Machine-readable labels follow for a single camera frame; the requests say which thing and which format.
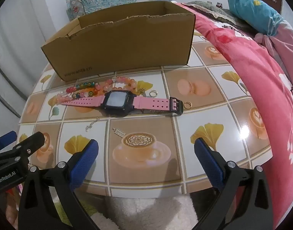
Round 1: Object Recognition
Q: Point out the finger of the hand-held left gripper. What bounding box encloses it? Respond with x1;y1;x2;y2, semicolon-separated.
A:
0;132;46;171
0;131;17;152

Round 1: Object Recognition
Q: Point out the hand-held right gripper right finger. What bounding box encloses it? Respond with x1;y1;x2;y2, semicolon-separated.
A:
192;138;274;230

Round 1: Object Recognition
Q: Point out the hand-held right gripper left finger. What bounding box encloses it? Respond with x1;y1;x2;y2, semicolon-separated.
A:
18;138;101;230

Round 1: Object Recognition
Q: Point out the thin silver chain bracelet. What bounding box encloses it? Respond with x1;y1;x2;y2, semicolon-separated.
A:
85;117;100;132

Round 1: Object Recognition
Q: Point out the silver comb hair clip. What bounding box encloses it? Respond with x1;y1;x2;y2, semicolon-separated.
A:
112;127;125;138

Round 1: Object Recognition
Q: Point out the pink strap digital watch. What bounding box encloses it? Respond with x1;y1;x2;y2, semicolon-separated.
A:
61;90;184;117

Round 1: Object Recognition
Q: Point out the multicolour bead bracelet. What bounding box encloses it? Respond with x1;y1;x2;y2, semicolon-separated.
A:
66;81;106;100

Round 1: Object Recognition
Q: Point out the pink bead bracelet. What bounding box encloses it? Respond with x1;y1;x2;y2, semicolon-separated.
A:
56;76;137;104

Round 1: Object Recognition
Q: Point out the brown cardboard box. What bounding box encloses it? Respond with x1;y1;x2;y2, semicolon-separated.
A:
40;1;197;82

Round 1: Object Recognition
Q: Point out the white fluffy rug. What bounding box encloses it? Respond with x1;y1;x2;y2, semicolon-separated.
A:
48;192;202;230

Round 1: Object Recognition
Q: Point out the white cabinet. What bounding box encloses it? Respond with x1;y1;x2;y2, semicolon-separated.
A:
0;5;53;118

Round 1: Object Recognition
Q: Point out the tile-print tablecloth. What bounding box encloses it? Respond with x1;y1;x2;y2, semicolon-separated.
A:
18;29;274;198

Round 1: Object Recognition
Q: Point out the pink floral blanket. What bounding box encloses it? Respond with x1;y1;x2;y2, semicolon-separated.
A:
181;2;293;226

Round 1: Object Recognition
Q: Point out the light pink quilt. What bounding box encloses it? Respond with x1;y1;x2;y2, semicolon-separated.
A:
254;32;293;77

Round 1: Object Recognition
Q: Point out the grey lace-trimmed pillow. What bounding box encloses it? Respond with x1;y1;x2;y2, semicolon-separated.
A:
185;1;257;35

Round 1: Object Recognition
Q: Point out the blue patterned pillow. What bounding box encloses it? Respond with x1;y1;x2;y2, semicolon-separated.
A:
226;0;285;35

